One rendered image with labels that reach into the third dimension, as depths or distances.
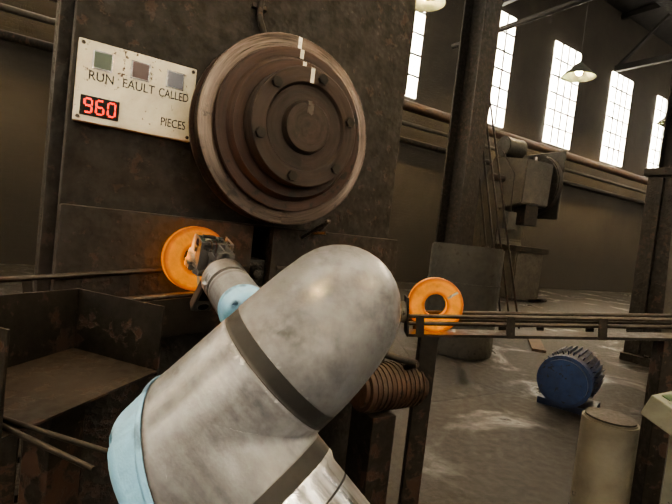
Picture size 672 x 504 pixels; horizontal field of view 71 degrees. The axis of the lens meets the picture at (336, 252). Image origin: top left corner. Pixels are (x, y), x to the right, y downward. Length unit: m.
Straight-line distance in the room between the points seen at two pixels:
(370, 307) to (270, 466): 0.13
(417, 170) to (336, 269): 9.35
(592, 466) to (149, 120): 1.31
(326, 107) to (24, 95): 6.29
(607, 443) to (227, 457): 1.05
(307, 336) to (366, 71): 1.31
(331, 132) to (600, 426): 0.93
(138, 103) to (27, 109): 6.03
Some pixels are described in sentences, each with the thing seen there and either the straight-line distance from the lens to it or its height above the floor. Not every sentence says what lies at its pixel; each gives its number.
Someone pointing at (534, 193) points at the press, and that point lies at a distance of 9.13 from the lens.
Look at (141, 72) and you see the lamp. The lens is 1.27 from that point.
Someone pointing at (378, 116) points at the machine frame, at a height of 1.26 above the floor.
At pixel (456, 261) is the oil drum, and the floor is 0.75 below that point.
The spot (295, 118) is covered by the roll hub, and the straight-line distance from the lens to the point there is 1.14.
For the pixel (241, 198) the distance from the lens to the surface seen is 1.17.
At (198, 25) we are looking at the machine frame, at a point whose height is 1.35.
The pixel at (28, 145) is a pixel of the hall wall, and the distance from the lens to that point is 7.21.
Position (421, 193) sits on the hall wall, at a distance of 9.78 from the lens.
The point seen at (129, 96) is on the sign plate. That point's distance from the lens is 1.26.
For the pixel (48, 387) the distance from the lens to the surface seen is 0.86.
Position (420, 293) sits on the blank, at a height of 0.73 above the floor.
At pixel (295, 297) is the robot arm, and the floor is 0.83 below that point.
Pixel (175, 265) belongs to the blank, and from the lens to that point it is 1.15.
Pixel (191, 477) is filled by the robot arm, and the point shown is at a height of 0.71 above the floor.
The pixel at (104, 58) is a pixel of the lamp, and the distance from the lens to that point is 1.26.
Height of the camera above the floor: 0.88
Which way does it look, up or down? 3 degrees down
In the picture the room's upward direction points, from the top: 6 degrees clockwise
